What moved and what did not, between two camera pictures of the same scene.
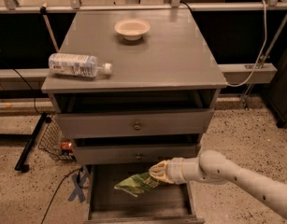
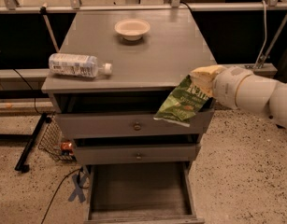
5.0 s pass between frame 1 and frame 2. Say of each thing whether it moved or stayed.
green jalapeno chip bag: moved
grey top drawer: stayed
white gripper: moved
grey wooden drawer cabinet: stayed
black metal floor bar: stayed
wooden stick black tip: stayed
